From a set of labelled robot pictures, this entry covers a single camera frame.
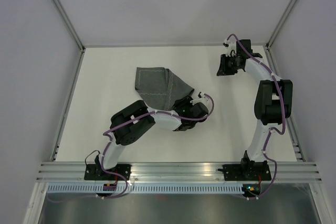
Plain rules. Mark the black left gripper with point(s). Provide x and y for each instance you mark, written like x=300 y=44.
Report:
x=180 y=103

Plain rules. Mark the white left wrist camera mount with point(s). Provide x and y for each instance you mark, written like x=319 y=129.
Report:
x=201 y=98

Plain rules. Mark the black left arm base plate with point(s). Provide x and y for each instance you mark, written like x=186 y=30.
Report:
x=95 y=172

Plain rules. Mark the white slotted cable duct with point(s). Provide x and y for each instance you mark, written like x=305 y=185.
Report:
x=146 y=188

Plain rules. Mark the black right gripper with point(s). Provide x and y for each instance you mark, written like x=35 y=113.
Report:
x=223 y=70

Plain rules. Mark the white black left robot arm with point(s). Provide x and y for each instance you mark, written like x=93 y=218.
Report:
x=130 y=124

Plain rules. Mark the aluminium front rail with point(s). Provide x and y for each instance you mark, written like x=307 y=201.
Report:
x=286 y=172

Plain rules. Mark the aluminium left frame post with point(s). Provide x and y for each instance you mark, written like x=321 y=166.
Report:
x=68 y=24

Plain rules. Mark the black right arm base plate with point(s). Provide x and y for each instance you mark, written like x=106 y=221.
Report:
x=243 y=173

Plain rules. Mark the grey cloth napkin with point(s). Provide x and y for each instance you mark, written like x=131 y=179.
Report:
x=160 y=88

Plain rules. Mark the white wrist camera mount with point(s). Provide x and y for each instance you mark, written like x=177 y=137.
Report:
x=229 y=45
x=201 y=98

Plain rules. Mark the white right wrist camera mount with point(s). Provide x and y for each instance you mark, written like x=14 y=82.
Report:
x=229 y=45

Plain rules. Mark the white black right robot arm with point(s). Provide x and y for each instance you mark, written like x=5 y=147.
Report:
x=273 y=103

